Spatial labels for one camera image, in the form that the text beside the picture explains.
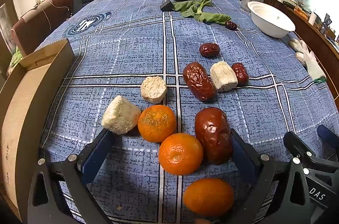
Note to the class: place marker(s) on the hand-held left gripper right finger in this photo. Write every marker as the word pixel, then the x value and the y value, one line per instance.
pixel 245 157

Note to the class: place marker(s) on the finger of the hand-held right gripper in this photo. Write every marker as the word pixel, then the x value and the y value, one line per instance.
pixel 328 136
pixel 299 144

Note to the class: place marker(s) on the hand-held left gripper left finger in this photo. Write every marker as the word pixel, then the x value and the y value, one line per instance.
pixel 95 157

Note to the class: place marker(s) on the large smooth red jujube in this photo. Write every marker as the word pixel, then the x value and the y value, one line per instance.
pixel 214 134

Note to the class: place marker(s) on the pale sugarcane chunk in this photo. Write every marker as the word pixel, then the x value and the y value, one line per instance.
pixel 120 115
pixel 153 89
pixel 223 75

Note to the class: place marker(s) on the orange tangerine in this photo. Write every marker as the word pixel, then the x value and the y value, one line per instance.
pixel 181 154
pixel 157 123
pixel 208 197

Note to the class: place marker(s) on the shallow cardboard box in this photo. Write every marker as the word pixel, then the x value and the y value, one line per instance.
pixel 21 107

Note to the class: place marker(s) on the large wrinkled red jujube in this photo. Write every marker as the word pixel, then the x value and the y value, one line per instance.
pixel 198 81

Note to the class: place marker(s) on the white work glove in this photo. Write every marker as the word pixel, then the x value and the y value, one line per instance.
pixel 308 60

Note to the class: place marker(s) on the small red jujube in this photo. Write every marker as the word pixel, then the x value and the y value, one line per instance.
pixel 231 25
pixel 209 50
pixel 240 73

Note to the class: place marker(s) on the wooden side cabinet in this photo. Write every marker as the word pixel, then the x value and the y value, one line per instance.
pixel 317 36

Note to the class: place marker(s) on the green blanket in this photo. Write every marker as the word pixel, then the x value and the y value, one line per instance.
pixel 14 58

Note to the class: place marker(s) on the white bowl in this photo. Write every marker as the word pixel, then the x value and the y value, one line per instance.
pixel 270 19

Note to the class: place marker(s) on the brown armchair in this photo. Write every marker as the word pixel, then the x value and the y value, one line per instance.
pixel 39 20

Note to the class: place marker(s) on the green cloth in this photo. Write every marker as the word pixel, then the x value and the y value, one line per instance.
pixel 204 15

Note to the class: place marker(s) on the glass panel door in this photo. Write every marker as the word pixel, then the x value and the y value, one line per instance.
pixel 4 20

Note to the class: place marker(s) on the small black box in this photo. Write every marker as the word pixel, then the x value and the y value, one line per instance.
pixel 166 6

